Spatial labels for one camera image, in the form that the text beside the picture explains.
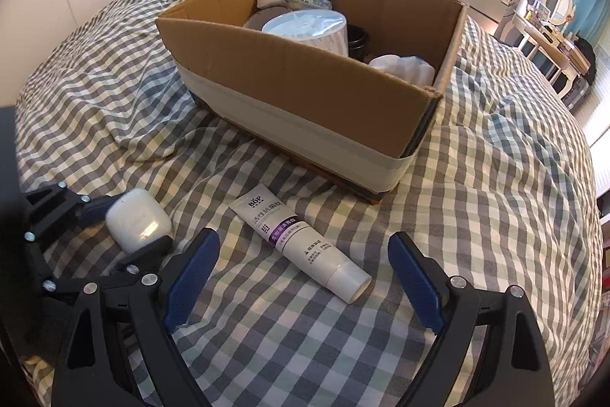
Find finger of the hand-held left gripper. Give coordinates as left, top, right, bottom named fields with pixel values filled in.
left=24, top=181, right=121, bottom=242
left=24, top=233, right=175, bottom=301

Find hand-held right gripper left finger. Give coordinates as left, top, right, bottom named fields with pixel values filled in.
left=50, top=227, right=221, bottom=407

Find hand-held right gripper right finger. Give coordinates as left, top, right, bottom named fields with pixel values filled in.
left=387, top=232, right=556, bottom=407

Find white earbuds case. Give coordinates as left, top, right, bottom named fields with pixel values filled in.
left=105, top=188, right=173, bottom=254

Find white cream tube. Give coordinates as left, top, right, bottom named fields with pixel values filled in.
left=228, top=183, right=373, bottom=305

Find brown cardboard box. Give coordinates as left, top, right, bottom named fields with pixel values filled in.
left=155, top=0, right=470, bottom=206

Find black round jar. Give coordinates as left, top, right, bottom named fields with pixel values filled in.
left=346, top=25, right=371, bottom=63

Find clear cotton swab container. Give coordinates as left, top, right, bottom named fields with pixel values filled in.
left=260, top=9, right=349, bottom=58

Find grey checked blanket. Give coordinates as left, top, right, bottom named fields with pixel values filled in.
left=13, top=0, right=602, bottom=407

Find dark grey suitcase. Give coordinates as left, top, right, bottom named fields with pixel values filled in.
left=561, top=73, right=592, bottom=108

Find grey round container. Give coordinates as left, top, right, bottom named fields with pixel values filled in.
left=241, top=5, right=289, bottom=31

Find white dressing table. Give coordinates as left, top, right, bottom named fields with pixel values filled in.
left=514, top=13, right=592, bottom=99

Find black bag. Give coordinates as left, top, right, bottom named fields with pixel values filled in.
left=574, top=37, right=597, bottom=86

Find white oval mirror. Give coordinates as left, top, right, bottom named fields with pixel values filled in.
left=542, top=0, right=573, bottom=27

